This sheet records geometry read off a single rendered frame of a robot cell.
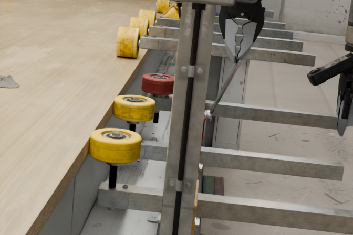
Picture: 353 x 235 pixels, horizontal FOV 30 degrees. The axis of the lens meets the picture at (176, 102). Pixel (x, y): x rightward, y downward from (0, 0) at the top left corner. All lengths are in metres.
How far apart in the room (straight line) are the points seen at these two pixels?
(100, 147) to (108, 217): 0.46
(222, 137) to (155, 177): 2.20
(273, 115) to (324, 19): 8.72
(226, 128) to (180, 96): 3.19
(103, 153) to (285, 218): 0.30
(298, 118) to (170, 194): 0.85
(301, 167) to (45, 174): 0.59
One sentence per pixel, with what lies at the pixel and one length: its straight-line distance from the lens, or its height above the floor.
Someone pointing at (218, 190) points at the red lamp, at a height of 0.70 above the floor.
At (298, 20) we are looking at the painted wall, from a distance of 10.19.
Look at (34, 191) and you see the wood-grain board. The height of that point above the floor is 0.90.
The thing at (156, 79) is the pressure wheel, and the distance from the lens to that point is 1.48.
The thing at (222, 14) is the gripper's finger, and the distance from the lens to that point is 1.32.
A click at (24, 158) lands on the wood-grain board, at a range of 0.93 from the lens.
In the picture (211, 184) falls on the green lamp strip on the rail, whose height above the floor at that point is 0.70.
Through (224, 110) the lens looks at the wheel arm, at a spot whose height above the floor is 0.85.
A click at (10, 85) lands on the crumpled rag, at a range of 1.34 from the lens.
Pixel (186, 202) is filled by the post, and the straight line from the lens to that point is 0.72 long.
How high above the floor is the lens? 1.20
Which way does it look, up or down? 13 degrees down
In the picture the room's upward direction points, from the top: 6 degrees clockwise
